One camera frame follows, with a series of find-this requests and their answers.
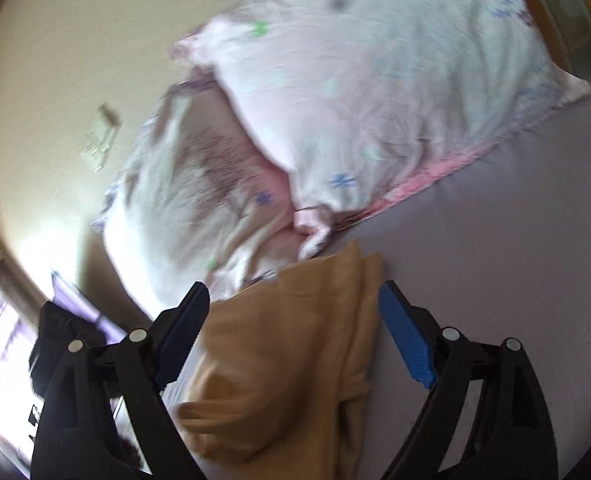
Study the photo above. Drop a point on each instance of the white floral pillow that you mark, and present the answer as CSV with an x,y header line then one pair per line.
x,y
196,202

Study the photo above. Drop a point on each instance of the tan brown garment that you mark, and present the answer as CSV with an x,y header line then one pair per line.
x,y
281,388

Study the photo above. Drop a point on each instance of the purple bed sheet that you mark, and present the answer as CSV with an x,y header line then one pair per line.
x,y
502,249

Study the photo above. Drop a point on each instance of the pink floral pillow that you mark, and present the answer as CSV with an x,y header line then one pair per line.
x,y
363,102

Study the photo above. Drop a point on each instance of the wooden bed headboard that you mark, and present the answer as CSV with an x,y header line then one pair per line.
x,y
542,17

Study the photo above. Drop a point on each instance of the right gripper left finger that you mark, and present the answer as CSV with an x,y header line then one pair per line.
x,y
103,416

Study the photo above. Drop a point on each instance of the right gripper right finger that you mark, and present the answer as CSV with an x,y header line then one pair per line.
x,y
485,416

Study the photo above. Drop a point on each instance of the white wall switch plate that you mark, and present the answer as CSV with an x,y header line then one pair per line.
x,y
100,138

